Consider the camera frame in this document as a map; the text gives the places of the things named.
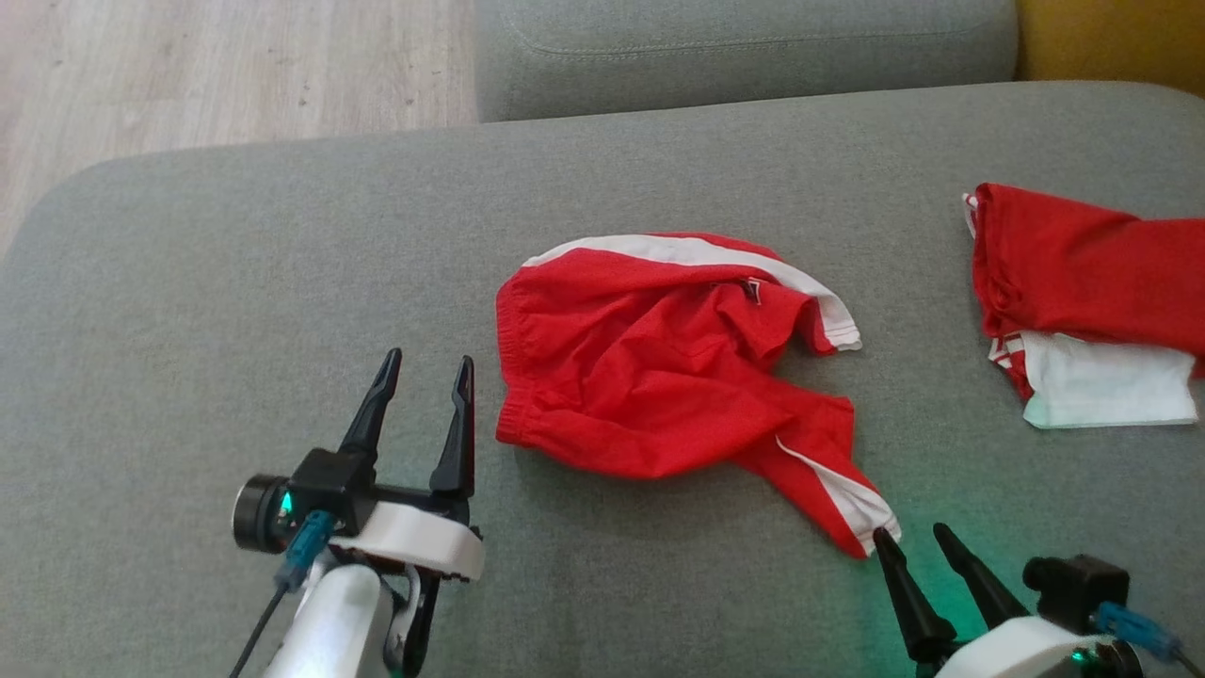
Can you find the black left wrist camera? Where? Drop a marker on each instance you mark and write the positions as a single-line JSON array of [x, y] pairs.
[[320, 490]]

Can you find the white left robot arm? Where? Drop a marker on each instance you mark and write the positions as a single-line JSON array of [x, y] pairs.
[[334, 621]]

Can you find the yellow cushion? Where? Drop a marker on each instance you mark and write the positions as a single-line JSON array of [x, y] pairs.
[[1120, 42]]

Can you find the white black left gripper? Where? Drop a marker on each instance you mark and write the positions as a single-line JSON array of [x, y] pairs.
[[424, 541]]

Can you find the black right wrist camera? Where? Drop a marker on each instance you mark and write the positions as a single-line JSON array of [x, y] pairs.
[[1073, 589]]

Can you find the grey sofa back cushion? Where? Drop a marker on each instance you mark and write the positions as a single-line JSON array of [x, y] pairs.
[[753, 56]]

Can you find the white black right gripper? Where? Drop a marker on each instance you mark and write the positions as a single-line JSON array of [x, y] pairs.
[[1026, 654]]

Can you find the grey fabric sofa seat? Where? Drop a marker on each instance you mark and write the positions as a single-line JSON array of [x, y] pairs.
[[282, 330]]

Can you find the red shorts with white stripes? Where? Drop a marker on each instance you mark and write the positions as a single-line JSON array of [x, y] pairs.
[[650, 367]]

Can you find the red shirt with white sleeves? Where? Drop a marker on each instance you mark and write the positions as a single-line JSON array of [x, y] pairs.
[[1083, 273]]

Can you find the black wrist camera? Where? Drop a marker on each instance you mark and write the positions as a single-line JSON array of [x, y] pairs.
[[320, 490], [1073, 589]]

